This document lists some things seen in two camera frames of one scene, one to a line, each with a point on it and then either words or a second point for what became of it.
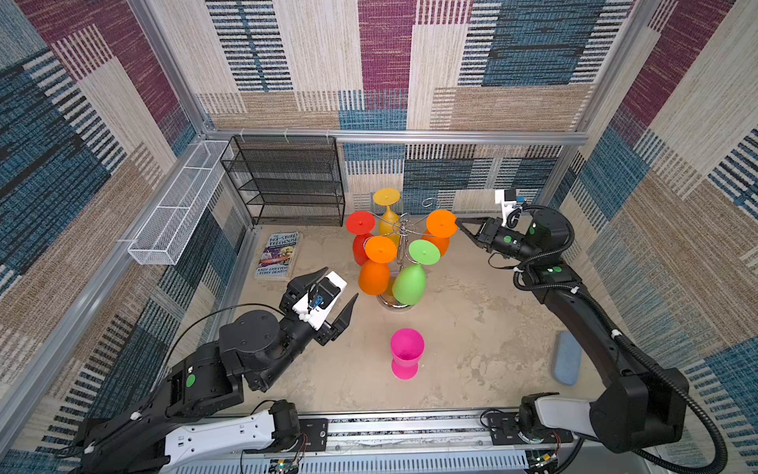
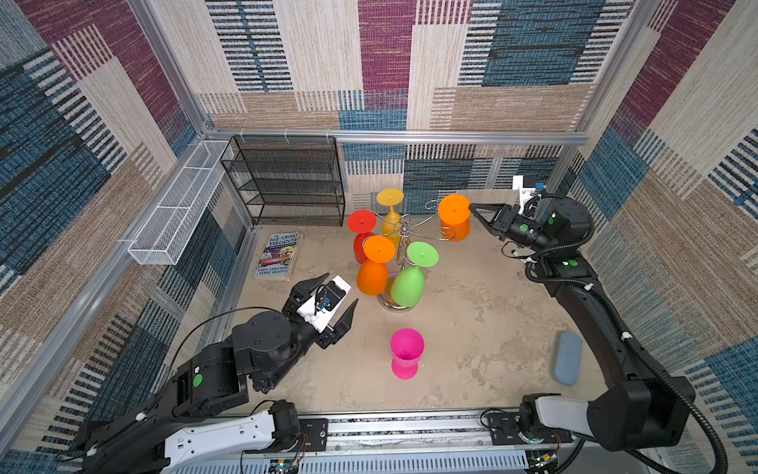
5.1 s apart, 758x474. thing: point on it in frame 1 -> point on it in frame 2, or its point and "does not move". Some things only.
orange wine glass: (440, 225) -> (454, 210)
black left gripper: (325, 334) does not move
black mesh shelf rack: (288, 180) does not move
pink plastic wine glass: (407, 347) does not move
